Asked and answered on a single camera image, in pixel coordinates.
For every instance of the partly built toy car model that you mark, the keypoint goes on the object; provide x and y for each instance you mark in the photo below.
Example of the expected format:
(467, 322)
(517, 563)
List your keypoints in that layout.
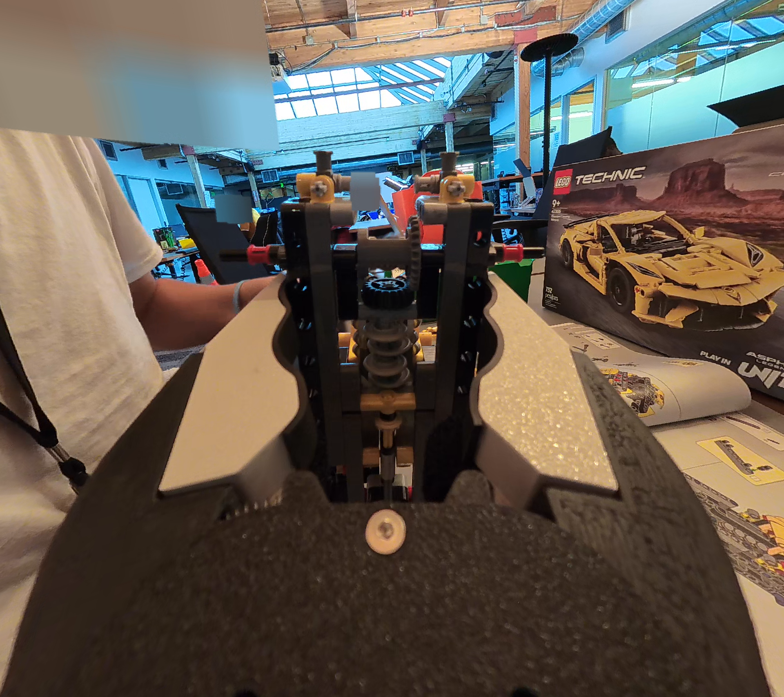
(318, 280)

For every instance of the grey desk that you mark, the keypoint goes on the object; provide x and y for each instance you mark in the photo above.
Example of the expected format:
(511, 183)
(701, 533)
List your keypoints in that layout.
(765, 648)

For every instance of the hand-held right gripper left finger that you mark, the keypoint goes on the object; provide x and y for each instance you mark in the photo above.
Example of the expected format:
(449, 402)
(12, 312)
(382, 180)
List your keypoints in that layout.
(239, 403)

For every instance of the black floor lamp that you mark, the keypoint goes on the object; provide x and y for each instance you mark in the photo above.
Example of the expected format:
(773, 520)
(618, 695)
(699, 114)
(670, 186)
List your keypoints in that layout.
(546, 96)

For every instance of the green plastic bin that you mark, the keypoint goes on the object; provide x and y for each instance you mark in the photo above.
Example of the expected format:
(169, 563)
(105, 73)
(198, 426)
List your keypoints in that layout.
(514, 280)

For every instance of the toy car set box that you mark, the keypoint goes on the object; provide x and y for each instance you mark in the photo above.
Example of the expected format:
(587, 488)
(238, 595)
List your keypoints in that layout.
(674, 200)

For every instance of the orange traffic cone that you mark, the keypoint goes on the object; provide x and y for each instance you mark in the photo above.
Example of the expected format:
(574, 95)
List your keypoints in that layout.
(205, 274)

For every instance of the person's left forearm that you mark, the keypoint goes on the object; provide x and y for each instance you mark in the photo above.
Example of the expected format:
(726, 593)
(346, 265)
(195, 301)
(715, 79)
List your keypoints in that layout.
(184, 311)

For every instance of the open instruction booklet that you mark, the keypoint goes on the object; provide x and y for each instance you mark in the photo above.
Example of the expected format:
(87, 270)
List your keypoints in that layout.
(704, 390)

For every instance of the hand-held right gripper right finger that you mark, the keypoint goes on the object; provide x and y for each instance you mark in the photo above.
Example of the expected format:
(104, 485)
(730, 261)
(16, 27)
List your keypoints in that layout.
(539, 415)

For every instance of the light blue wristband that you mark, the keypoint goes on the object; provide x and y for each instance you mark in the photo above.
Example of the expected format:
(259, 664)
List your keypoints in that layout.
(237, 295)

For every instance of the dark angled board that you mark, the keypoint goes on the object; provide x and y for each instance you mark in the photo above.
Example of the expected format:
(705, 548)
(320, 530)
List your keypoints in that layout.
(582, 151)

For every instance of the orange fabric bag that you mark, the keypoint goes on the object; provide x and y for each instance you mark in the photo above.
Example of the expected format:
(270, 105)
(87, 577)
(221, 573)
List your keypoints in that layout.
(404, 207)

